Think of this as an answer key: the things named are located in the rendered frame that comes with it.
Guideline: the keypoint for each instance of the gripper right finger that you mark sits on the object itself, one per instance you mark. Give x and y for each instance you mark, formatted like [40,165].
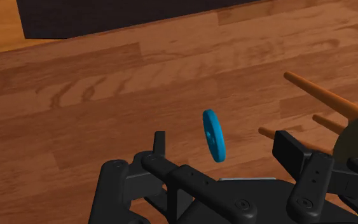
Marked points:
[312,183]

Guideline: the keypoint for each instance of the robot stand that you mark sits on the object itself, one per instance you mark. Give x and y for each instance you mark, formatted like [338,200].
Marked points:
[119,14]

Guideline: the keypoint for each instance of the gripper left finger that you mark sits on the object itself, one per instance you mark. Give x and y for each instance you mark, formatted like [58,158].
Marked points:
[178,176]

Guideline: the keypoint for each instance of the blue round disc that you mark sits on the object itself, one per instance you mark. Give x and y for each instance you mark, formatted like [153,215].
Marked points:
[214,136]

